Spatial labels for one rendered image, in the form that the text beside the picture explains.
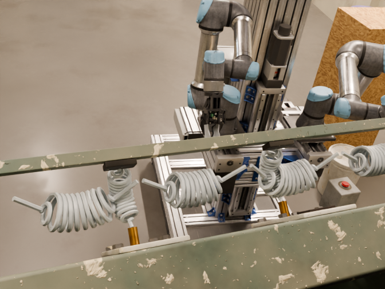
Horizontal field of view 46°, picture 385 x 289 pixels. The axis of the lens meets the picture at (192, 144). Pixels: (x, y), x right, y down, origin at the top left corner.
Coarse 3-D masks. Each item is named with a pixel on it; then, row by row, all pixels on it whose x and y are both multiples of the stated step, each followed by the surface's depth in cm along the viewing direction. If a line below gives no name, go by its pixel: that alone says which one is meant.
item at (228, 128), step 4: (236, 116) 230; (228, 120) 227; (232, 120) 229; (236, 120) 232; (212, 124) 232; (224, 124) 228; (228, 124) 229; (232, 124) 230; (236, 124) 233; (224, 128) 229; (228, 128) 229; (232, 128) 230; (236, 128) 234; (220, 132) 230; (224, 132) 230; (228, 132) 230; (232, 132) 231
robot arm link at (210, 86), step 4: (204, 80) 172; (204, 84) 170; (208, 84) 168; (212, 84) 168; (216, 84) 168; (220, 84) 168; (224, 84) 172; (204, 88) 170; (208, 88) 169; (212, 88) 168; (216, 88) 168; (220, 88) 169; (208, 92) 170; (212, 92) 169; (216, 92) 169; (220, 92) 170
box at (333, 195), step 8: (328, 184) 231; (336, 184) 229; (352, 184) 230; (328, 192) 232; (336, 192) 226; (344, 192) 224; (352, 192) 225; (360, 192) 227; (320, 200) 239; (328, 200) 233; (336, 200) 227; (344, 200) 226; (352, 200) 228
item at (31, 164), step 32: (288, 128) 81; (320, 128) 83; (352, 128) 86; (384, 128) 89; (32, 160) 66; (64, 160) 68; (96, 160) 69; (352, 160) 90; (384, 160) 90; (96, 192) 74; (192, 192) 77; (288, 192) 85; (64, 224) 70; (96, 224) 75
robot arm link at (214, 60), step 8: (208, 56) 167; (216, 56) 166; (224, 56) 169; (208, 64) 167; (216, 64) 167; (224, 64) 170; (208, 72) 168; (216, 72) 167; (208, 80) 168; (216, 80) 168
